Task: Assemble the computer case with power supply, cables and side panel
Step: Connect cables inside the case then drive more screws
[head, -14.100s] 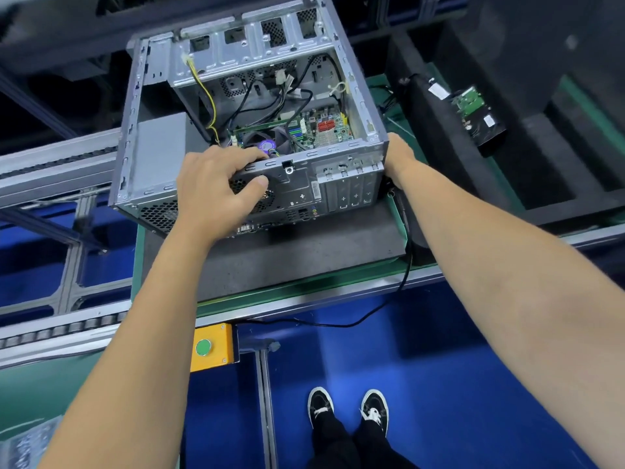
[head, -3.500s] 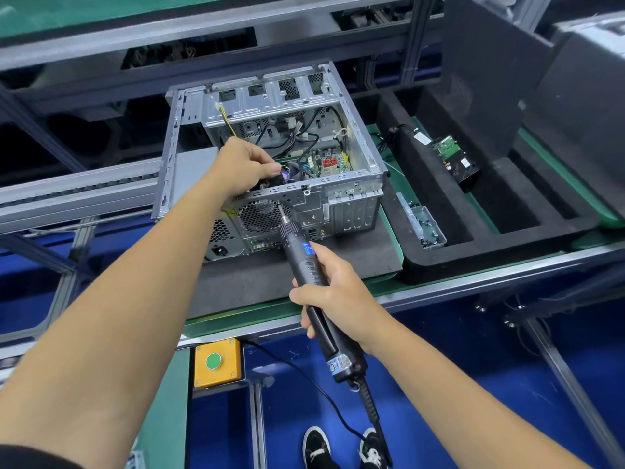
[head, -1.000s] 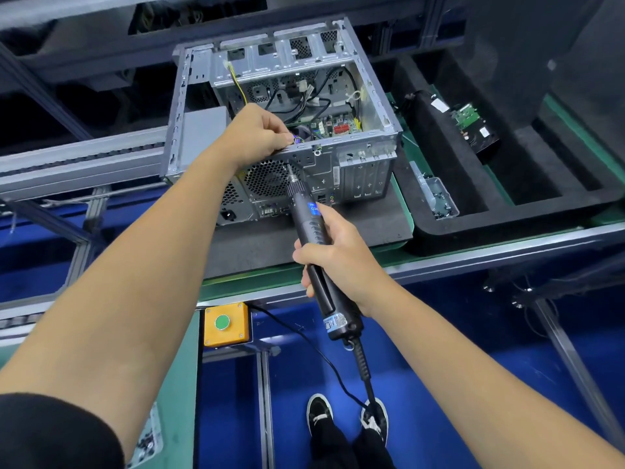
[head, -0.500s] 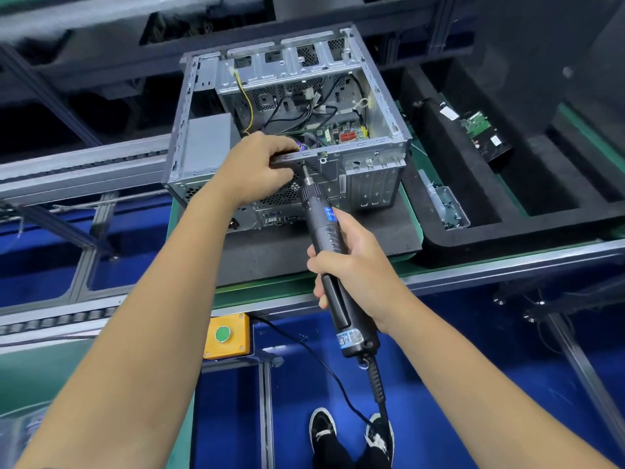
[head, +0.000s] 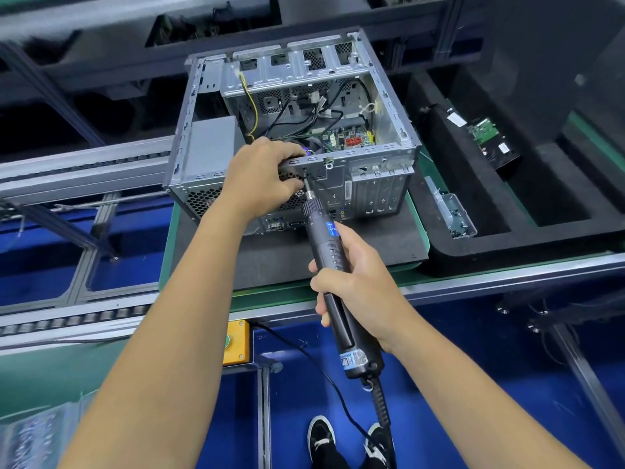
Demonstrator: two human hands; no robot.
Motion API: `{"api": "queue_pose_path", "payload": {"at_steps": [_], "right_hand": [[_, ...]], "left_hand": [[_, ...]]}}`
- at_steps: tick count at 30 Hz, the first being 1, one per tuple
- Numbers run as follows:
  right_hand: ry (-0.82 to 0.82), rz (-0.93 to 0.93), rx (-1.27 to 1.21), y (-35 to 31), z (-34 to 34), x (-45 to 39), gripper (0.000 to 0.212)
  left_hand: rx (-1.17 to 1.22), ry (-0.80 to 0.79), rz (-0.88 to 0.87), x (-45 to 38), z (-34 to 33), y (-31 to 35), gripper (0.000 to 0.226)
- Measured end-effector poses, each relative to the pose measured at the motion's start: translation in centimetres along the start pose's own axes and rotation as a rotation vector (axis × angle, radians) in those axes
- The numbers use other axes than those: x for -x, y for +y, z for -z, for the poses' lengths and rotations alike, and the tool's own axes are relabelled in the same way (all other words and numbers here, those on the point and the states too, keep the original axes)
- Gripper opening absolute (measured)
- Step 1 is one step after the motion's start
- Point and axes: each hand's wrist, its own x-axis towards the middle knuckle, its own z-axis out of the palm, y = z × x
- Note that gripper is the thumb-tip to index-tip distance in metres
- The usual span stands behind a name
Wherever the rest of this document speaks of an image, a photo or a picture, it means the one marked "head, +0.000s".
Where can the person's left black shoe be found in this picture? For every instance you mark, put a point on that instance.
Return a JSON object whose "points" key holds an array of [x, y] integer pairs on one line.
{"points": [[321, 442]]}

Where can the clear plastic bag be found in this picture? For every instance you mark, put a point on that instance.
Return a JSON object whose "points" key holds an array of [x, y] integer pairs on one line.
{"points": [[39, 434]]}

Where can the black electric screwdriver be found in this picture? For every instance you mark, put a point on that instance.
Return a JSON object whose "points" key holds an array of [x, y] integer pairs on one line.
{"points": [[324, 244]]}

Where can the person's right hand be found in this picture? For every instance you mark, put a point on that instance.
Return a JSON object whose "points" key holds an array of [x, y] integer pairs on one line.
{"points": [[368, 297]]}

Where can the person's right thumb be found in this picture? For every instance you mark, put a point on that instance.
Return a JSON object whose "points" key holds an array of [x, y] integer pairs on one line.
{"points": [[354, 249]]}

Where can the person's left thumb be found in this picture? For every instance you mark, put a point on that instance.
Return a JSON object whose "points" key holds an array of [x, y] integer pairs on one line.
{"points": [[289, 191]]}

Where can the grey metal computer case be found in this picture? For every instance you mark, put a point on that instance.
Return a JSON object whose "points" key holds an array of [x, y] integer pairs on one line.
{"points": [[376, 141]]}

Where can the person's right forearm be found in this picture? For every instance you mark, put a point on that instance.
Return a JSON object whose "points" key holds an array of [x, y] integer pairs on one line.
{"points": [[478, 405]]}

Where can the white label sticker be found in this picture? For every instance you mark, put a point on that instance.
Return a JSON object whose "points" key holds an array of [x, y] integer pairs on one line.
{"points": [[456, 119]]}

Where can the aluminium conveyor rail frame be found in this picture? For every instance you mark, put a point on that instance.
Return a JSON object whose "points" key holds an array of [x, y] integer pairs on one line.
{"points": [[73, 170]]}

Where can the green computer motherboard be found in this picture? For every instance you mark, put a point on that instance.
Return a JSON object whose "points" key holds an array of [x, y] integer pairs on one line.
{"points": [[349, 136]]}

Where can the silver metal drive bracket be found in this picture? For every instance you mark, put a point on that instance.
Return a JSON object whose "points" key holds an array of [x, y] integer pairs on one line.
{"points": [[454, 214]]}

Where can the hard disk drive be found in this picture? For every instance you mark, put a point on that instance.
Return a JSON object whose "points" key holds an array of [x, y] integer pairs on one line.
{"points": [[493, 141]]}

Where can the person's right black shoe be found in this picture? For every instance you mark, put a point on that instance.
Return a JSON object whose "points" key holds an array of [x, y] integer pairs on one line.
{"points": [[378, 446]]}

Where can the black foam mat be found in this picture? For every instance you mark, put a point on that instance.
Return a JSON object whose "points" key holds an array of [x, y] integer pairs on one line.
{"points": [[288, 258]]}

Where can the person's left hand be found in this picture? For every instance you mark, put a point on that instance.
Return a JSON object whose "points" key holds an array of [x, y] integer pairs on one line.
{"points": [[254, 178]]}

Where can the yellow button box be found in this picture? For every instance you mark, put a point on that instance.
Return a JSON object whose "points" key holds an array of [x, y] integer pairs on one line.
{"points": [[237, 344]]}

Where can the person's left forearm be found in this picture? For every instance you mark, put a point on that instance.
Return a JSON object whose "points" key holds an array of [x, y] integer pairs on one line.
{"points": [[180, 327]]}

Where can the grey power supply unit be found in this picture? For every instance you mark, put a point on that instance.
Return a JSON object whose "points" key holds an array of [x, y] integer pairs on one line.
{"points": [[210, 146]]}

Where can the green pallet board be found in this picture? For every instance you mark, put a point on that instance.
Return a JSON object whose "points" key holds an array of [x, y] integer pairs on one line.
{"points": [[278, 296]]}

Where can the black foam tray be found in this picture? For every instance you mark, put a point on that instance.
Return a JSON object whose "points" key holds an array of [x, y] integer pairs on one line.
{"points": [[547, 200]]}

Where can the person's black shoe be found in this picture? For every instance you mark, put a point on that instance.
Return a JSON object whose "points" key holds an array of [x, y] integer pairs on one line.
{"points": [[321, 442], [378, 446]]}

